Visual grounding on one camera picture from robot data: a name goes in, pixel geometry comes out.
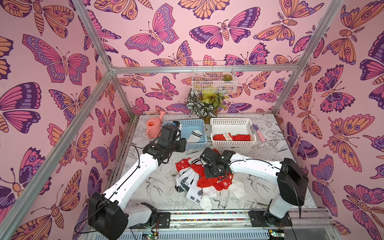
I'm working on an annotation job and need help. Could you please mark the white plastic basket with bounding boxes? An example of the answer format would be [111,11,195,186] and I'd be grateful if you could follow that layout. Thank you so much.
[210,118,257,148]

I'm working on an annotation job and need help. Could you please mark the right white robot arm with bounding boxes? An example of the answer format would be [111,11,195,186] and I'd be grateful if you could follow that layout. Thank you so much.
[199,148,309,227]

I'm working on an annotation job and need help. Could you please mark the plain red sock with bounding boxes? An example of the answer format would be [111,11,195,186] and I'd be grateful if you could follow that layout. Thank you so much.
[212,133,233,141]

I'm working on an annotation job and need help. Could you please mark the light blue plastic basket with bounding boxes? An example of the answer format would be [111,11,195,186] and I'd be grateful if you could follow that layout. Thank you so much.
[163,118,208,151]

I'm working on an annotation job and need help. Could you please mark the pink purple garden trowel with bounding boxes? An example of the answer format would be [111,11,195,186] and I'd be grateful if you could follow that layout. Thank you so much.
[252,124,266,143]

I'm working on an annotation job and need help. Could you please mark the small succulent in basket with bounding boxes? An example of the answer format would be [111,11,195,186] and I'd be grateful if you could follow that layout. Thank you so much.
[222,74,233,82]

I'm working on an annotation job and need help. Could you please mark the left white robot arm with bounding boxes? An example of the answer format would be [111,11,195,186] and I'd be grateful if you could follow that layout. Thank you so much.
[87,121,187,240]

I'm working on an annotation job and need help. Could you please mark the red snowflake sock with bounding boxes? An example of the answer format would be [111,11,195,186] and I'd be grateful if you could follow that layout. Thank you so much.
[175,158,190,173]

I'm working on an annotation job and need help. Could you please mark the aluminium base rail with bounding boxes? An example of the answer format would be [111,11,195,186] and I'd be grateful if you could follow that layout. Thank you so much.
[119,209,343,240]

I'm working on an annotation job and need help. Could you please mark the potted green leafy plant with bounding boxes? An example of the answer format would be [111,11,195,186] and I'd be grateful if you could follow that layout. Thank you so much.
[186,89,229,124]

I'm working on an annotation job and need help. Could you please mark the white sock chevron pattern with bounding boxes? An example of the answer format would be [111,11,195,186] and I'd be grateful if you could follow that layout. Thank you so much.
[175,168,203,204]

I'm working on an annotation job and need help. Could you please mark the white sock black stripes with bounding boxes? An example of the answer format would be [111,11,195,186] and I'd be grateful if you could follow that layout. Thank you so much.
[187,130,203,143]

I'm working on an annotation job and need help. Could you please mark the white wire wall basket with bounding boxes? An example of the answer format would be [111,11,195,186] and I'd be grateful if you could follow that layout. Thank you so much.
[191,65,238,95]

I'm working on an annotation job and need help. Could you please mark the plain white sock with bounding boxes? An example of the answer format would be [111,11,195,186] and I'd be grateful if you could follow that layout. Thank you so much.
[199,181,246,211]

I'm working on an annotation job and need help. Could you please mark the pink watering can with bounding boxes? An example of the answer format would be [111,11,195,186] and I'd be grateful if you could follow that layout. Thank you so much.
[146,111,165,139]

